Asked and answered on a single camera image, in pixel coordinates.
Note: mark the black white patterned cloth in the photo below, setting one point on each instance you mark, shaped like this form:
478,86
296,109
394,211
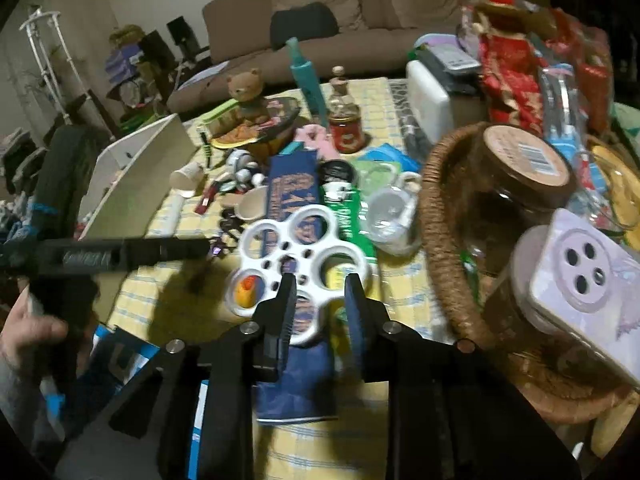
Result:
410,120

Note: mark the pink plush toy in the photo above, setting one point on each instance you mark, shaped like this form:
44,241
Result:
312,140

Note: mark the green black striped pen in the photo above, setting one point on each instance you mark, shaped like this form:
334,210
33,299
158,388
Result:
203,145

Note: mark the blue pouch with gold print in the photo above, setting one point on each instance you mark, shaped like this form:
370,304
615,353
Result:
292,180

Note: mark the clear blue plastic pack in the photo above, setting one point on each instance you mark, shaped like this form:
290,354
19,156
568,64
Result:
565,110

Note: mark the glass jar with brown lid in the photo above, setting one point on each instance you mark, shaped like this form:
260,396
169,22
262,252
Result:
520,160

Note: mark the white rectangular container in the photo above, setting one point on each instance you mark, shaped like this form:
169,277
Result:
427,100

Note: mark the paper cup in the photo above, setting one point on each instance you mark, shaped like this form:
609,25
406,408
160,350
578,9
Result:
186,177

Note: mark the person's left hand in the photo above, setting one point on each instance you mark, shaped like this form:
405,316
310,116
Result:
25,332

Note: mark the yellow checked tablecloth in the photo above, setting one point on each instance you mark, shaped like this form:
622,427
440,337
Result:
160,280

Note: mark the blue and white box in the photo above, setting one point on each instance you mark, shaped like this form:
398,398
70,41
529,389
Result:
117,355

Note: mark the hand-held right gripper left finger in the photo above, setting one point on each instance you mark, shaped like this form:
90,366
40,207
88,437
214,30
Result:
282,310

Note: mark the brown sofa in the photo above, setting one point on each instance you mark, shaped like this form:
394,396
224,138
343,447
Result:
400,10

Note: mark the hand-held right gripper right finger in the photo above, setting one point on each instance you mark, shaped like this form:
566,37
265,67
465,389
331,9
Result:
356,320

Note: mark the white plastic palette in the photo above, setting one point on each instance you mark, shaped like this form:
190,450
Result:
330,240

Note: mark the brown wicker basket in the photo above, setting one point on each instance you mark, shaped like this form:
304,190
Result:
440,240

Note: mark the pale yellow object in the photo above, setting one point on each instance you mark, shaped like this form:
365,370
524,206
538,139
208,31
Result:
612,425

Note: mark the pale purple phone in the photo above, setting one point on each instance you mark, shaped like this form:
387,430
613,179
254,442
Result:
585,290

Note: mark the green and white tube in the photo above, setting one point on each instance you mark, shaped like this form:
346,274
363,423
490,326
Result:
350,215

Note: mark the cream ceramic cup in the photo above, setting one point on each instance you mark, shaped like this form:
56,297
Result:
254,205

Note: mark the person's left forearm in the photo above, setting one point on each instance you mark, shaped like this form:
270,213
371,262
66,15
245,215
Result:
12,405

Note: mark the white storage box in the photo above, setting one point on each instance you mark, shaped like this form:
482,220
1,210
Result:
145,180

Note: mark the glass bottle with red label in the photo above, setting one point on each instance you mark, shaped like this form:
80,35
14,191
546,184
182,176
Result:
346,125

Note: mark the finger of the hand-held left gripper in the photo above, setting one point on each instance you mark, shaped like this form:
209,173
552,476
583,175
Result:
140,255

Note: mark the brown bear figurine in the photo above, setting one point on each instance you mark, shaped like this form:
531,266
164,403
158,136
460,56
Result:
246,92

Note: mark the grey remote control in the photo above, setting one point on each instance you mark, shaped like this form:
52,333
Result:
450,55

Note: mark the patterned oval dish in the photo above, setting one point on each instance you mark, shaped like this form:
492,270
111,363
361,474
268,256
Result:
260,132

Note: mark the doll in red dress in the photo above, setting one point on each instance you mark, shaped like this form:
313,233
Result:
510,70

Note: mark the white metal rack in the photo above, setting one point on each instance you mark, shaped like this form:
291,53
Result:
47,50

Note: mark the teal plastic packet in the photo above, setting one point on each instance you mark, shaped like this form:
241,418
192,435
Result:
385,162

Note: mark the white toy figure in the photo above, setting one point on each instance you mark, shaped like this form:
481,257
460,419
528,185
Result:
245,167

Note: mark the teal bottle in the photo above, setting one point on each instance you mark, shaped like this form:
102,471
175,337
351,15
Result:
307,80

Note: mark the black cushion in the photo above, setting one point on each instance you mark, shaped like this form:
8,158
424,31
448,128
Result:
302,25

